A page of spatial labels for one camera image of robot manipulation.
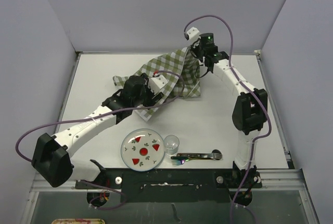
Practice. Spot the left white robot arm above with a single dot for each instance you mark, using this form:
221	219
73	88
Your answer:
52	154

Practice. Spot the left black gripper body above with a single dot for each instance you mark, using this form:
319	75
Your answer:
148	96

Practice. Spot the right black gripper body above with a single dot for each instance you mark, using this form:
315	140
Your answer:
199	52

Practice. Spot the silver fork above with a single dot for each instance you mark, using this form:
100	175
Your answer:
214	155

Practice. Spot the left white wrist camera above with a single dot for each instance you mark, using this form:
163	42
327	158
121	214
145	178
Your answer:
157	83

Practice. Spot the white plate with strawberries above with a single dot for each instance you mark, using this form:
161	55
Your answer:
142	150

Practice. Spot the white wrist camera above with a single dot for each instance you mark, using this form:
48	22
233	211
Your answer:
157	83
192	34

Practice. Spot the green white checkered tablecloth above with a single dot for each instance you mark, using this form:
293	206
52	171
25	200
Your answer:
181	71

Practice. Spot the iridescent rainbow fork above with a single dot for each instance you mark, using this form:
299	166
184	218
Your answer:
178	161

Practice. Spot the yellow rimmed tray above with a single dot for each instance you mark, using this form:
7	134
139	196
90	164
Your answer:
79	221

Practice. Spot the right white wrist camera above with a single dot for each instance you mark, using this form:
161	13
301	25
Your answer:
192	34

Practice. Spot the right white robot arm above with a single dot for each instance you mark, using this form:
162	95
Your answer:
250	110

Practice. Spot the clear drinking glass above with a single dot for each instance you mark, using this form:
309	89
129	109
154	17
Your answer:
171	145

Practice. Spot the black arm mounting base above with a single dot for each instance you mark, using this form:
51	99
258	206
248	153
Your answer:
174	185

